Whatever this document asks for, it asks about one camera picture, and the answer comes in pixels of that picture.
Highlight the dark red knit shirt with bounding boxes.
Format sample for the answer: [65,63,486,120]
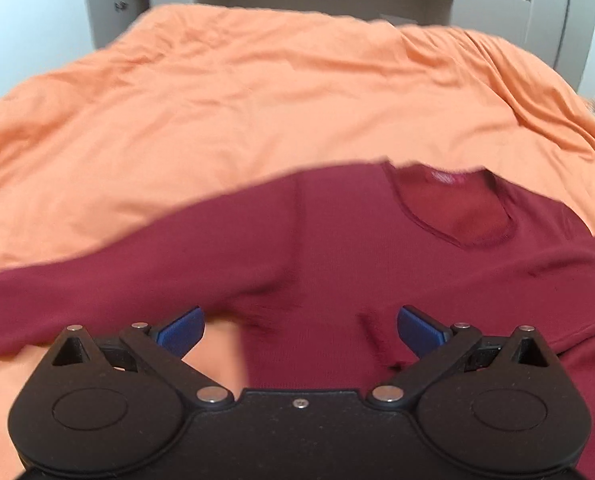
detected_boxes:
[0,162,595,479]

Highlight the orange bed duvet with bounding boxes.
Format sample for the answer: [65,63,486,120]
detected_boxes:
[0,3,595,480]

